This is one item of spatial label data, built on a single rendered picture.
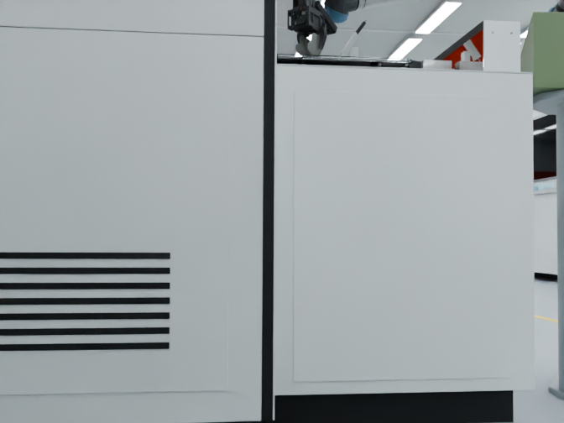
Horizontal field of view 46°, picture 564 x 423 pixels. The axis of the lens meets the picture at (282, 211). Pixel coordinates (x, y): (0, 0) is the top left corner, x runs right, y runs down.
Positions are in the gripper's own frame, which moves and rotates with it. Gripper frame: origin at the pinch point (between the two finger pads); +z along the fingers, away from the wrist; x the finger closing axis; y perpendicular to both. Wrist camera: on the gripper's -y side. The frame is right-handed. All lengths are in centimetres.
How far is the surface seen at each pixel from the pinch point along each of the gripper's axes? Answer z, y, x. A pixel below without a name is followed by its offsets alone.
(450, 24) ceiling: -184, -538, -164
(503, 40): 0, -7, 51
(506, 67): 7, -7, 52
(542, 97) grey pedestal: 11, -29, 55
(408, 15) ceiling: -184, -484, -189
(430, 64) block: 1.6, -12.3, 29.8
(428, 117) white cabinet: 20.7, 12.0, 39.4
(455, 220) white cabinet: 44, 8, 44
